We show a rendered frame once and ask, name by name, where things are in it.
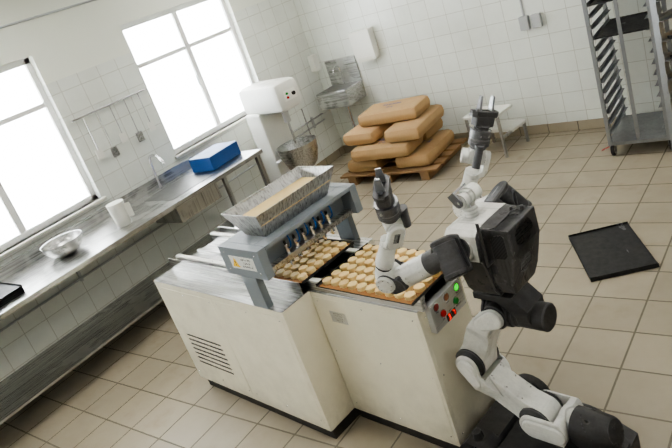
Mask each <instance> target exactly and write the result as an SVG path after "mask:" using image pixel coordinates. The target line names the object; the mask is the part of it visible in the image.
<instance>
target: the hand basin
mask: <svg viewBox="0 0 672 448"><path fill-rule="evenodd" d="M348 36H349V39H350V43H351V46H352V49H353V52H354V55H355V56H354V55H353V56H348V57H344V58H339V59H335V60H330V61H325V62H324V63H325V66H326V69H327V72H328V75H329V78H330V81H331V84H332V86H331V87H329V88H327V89H326V90H324V91H322V92H321V93H319V94H317V95H316V97H317V100H318V103H319V106H320V109H321V110H328V109H335V108H341V107H346V108H347V111H348V114H349V117H350V120H351V123H352V126H353V128H354V127H356V125H355V121H354V118H353V115H352V112H351V109H350V106H351V105H353V104H354V103H356V102H357V101H359V100H360V99H362V98H363V97H365V96H366V91H365V88H364V85H363V82H362V78H361V75H360V72H359V68H358V65H357V62H359V63H362V62H367V61H371V60H374V59H375V58H377V57H379V56H380V51H379V48H378V45H377V41H376V38H375V35H374V32H373V28H372V27H368V28H364V29H360V30H356V31H352V32H350V33H348ZM355 58H356V59H355ZM307 59H308V62H309V65H310V68H311V71H312V72H316V71H319V70H320V69H321V66H320V63H319V60H318V58H317V55H316V54H312V55H309V56H307ZM356 61H357V62H356ZM352 81H353V82H352ZM336 84H337V85H336Z"/></svg>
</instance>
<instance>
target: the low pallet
mask: <svg viewBox="0 0 672 448"><path fill-rule="evenodd" d="M466 140H467V138H459V139H454V140H453V141H452V143H451V144H450V145H449V146H448V147H447V148H446V149H445V150H444V151H443V152H442V153H441V154H440V155H439V156H438V157H437V159H436V160H435V161H434V162H433V163H432V164H430V165H426V166H417V167H407V168H398V167H397V165H396V163H395V158H396V157H395V158H392V159H391V160H390V161H389V162H388V163H387V164H386V165H384V166H383V167H382V168H381V169H382V171H383V173H384V174H387V175H388V176H390V180H391V183H393V182H394V181H395V180H396V179H397V178H398V177H399V176H400V175H401V174H407V173H420V176H421V180H431V179H432V178H433V176H434V175H435V174H436V173H437V172H438V171H439V170H440V169H441V168H442V167H443V166H444V165H445V164H446V163H447V162H448V161H449V160H450V159H451V158H452V157H453V156H454V155H455V154H456V153H457V152H458V151H459V150H460V149H461V144H464V143H465V142H466ZM371 176H376V175H375V171H365V172H354V173H353V172H350V170H348V172H347V173H345V174H343V175H342V176H341V177H340V179H347V178H348V180H349V183H354V184H355V185H358V184H360V183H361V182H362V181H363V180H364V179H365V178H366V177H371Z"/></svg>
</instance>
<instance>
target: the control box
mask: <svg viewBox="0 0 672 448"><path fill-rule="evenodd" d="M456 283H457V284H458V290H457V291H455V289H454V285H455V284H456ZM446 293H447V294H448V295H449V298H448V300H447V301H445V299H444V296H445V294H446ZM455 297H458V299H459V302H458V304H454V298H455ZM435 304H438V306H439V308H438V310H437V311H435V310H434V306H435ZM465 304H466V300H465V297H464V293H463V290H462V287H461V283H460V280H459V278H458V279H454V280H453V281H448V282H447V283H446V284H445V285H444V286H443V287H442V288H441V289H440V290H439V291H438V292H437V293H436V294H435V295H434V296H433V297H432V298H431V299H430V300H429V301H428V302H427V303H426V306H427V309H426V310H425V313H426V316H427V319H428V322H429V325H430V328H431V331H432V333H435V334H438V333H439V332H440V330H441V329H442V328H443V327H444V326H445V325H446V324H447V323H448V322H449V321H450V320H449V317H448V315H449V314H450V315H451V319H452V318H453V317H454V316H455V315H456V314H457V312H458V311H459V310H460V309H461V308H462V307H463V306H464V305H465ZM453 309H454V310H455V312H454V311H453ZM442 310H446V313H447V314H446V316H445V317H442V316H441V312H442ZM453 312H454V314H455V315H453ZM450 315H449V316H450Z"/></svg>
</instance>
